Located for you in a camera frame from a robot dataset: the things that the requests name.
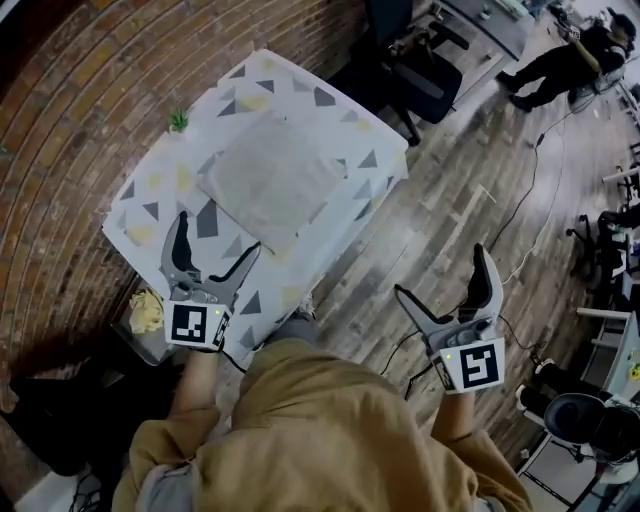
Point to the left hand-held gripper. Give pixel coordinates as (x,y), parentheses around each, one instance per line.
(189,325)

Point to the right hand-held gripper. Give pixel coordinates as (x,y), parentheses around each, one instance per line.
(475,362)

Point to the grey towel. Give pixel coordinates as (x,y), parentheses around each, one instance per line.
(272,180)

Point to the person's right forearm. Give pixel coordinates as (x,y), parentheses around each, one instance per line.
(452,417)

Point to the person's left forearm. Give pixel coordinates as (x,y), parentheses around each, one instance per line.
(197,380)

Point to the crumpled yellow cloth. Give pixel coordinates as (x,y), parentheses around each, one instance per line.
(146,312)

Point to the clear plastic bin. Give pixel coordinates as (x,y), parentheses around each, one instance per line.
(150,345)

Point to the person's grey trouser leg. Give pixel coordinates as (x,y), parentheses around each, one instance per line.
(295,327)

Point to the small green potted plant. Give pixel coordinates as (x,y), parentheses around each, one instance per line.
(178,121)

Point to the black swivel chair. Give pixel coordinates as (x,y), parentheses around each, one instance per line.
(607,245)

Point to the white desk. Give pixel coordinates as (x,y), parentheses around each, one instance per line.
(617,350)

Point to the black round-back chair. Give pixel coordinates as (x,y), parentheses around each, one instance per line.
(585,425)

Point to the white triangle-patterned tablecloth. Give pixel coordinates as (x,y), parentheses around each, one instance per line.
(300,100)

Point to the person's tan jacket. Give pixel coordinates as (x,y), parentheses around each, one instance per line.
(320,435)

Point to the black bag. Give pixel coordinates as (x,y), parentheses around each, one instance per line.
(75,410)

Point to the black office chair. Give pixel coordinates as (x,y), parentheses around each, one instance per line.
(420,85)

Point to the grey desk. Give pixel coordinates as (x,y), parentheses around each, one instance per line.
(490,25)

